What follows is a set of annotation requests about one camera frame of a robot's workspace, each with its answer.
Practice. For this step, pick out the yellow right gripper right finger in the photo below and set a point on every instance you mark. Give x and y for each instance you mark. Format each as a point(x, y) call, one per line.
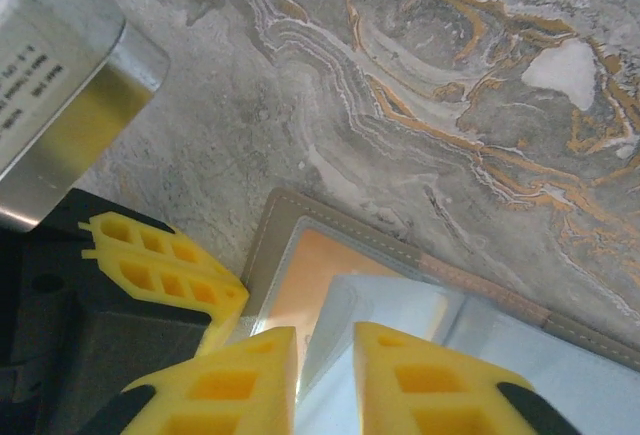
point(380, 395)

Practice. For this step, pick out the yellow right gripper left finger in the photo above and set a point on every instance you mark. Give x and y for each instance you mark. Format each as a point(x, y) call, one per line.
point(265, 405)

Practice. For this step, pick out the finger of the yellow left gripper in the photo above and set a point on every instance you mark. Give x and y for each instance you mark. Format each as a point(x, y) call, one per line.
point(150, 240)
point(220, 300)

